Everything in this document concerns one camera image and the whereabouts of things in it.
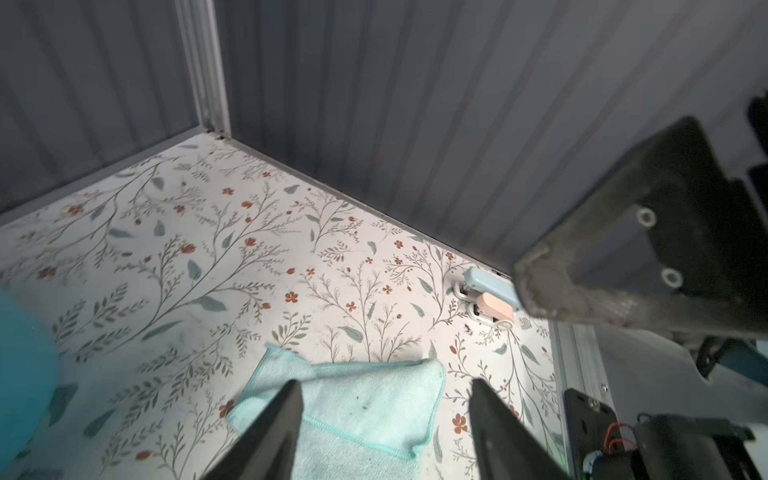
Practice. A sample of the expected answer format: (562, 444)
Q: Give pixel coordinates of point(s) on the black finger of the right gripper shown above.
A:
(665, 241)

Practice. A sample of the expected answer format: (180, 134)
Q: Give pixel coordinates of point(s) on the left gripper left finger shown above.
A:
(267, 448)

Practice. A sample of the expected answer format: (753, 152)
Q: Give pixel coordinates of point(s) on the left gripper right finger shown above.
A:
(504, 448)

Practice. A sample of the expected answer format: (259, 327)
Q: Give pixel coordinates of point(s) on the light green cloth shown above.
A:
(359, 421)

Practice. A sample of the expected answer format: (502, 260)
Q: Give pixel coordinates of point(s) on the blue bucket white handle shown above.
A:
(29, 376)

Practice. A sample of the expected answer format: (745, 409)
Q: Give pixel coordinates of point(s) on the floral patterned table mat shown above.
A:
(162, 285)

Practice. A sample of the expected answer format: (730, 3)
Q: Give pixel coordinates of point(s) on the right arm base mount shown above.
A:
(659, 446)

